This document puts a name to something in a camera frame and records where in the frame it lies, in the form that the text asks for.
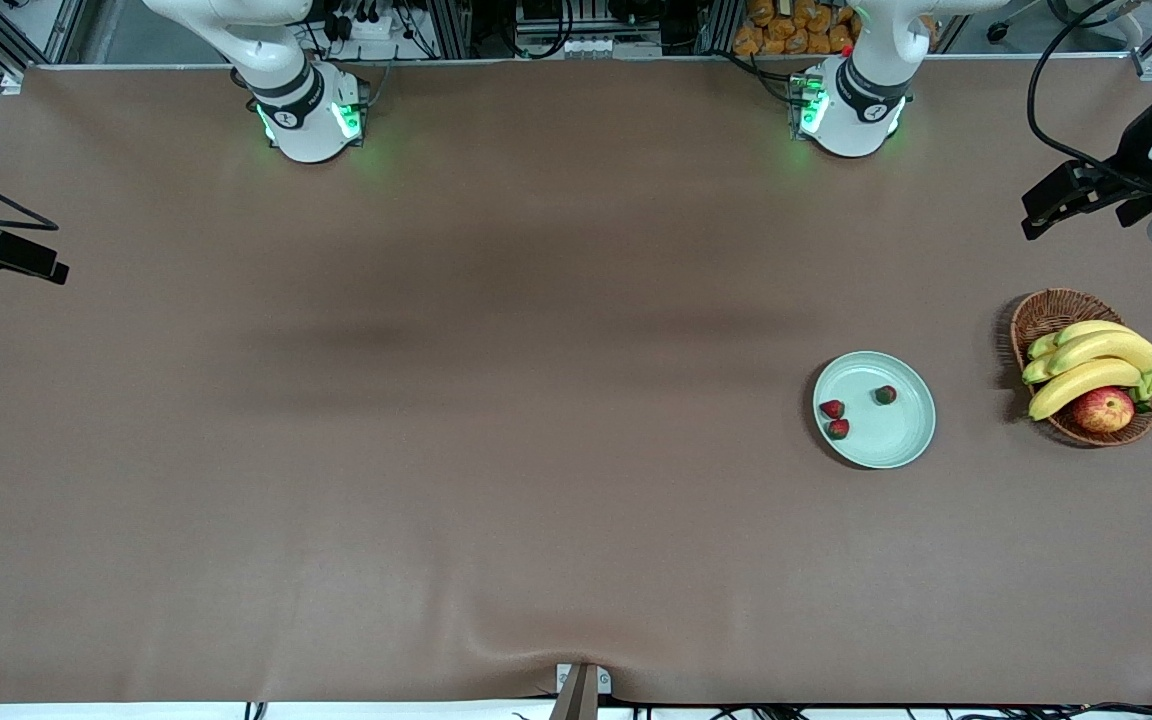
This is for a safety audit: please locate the light green round plate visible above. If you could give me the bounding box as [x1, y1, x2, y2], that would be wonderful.
[813, 350, 937, 470]

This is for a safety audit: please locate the brown wicker basket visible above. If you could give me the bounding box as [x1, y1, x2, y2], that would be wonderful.
[1010, 288, 1152, 448]

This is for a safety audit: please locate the red yellow apple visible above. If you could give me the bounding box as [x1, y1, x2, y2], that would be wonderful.
[1073, 386, 1136, 434]

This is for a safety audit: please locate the pile of brown bread rolls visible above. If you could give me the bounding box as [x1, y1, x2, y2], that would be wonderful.
[733, 0, 862, 56]

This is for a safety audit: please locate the white terminal strip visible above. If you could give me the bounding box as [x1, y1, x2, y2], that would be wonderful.
[516, 38, 662, 59]

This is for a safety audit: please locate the brown table cover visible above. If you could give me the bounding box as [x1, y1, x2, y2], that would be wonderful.
[0, 55, 1152, 706]

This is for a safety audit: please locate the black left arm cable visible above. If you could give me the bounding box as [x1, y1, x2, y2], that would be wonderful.
[1026, 0, 1152, 193]

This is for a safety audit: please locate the metal table bracket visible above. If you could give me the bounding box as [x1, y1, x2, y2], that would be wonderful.
[556, 663, 613, 695]

